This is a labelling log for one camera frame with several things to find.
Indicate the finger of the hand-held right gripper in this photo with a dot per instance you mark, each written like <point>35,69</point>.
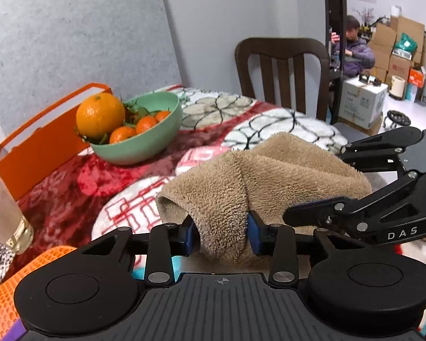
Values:
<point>376,145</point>
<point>376,213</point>

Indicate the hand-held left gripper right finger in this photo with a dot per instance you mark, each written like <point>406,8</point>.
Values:
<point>255,236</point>

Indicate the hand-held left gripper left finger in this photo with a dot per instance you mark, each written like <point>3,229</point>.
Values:
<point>188,236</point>

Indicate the brown fleece towel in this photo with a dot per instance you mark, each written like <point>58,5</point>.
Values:
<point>269,181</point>

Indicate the small black round stool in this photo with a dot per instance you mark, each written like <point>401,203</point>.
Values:
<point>397,118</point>

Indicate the white carton box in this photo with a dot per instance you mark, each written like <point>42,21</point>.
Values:
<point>364,103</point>

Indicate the black device on carton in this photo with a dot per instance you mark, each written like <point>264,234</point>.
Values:
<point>369,79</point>

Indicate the green bowl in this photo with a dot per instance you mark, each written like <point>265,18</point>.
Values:
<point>145,145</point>

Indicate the green plastic bag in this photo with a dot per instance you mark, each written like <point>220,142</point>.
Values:
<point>405,42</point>

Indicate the stack of cardboard boxes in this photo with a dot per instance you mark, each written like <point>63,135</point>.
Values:
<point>383,42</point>

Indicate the dark wooden chair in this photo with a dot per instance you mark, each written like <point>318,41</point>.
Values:
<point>280,67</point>

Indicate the large orange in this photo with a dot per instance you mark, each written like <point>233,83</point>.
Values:
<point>99,115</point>

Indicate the orange rectangular box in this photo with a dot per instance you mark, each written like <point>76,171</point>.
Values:
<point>39,156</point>

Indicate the orange honeycomb silicone mat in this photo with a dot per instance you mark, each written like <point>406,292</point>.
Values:
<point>17,284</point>

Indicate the clear glass cup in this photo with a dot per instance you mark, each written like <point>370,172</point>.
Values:
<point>3,213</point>

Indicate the purple cloth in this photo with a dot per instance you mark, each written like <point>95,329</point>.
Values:
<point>14,330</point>

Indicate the grey felt panel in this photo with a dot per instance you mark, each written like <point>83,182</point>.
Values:
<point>74,35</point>

